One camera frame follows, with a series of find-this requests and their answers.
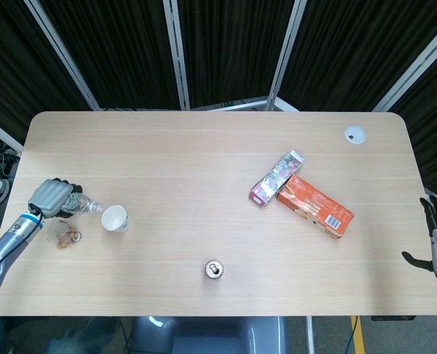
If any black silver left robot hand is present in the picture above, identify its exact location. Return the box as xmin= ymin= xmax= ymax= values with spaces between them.
xmin=27 ymin=178 xmax=84 ymax=219

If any transparent plastic bottle green label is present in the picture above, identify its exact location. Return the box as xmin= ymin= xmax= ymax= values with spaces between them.
xmin=60 ymin=192 xmax=104 ymax=218

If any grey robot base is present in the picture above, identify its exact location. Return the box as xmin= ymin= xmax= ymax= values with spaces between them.
xmin=128 ymin=316 xmax=289 ymax=354

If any white paper cup blue flower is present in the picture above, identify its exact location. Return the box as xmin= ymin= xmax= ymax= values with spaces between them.
xmin=100 ymin=204 xmax=130 ymax=233

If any black fabric partition panel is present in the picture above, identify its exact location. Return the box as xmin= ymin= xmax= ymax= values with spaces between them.
xmin=268 ymin=0 xmax=437 ymax=112
xmin=0 ymin=0 xmax=101 ymax=111
xmin=39 ymin=0 xmax=189 ymax=111
xmin=162 ymin=0 xmax=307 ymax=111
xmin=372 ymin=27 xmax=437 ymax=196

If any orange biscuit box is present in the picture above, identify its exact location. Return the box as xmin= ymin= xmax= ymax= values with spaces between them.
xmin=276 ymin=174 xmax=355 ymax=240

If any white table leg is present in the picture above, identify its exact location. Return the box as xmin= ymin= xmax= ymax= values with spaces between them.
xmin=305 ymin=316 xmax=316 ymax=354

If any fluffy keychain with beads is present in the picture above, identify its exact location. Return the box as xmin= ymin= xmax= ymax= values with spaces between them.
xmin=46 ymin=218 xmax=83 ymax=250

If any white cable grommet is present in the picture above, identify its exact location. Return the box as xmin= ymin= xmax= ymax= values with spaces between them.
xmin=343 ymin=125 xmax=367 ymax=145

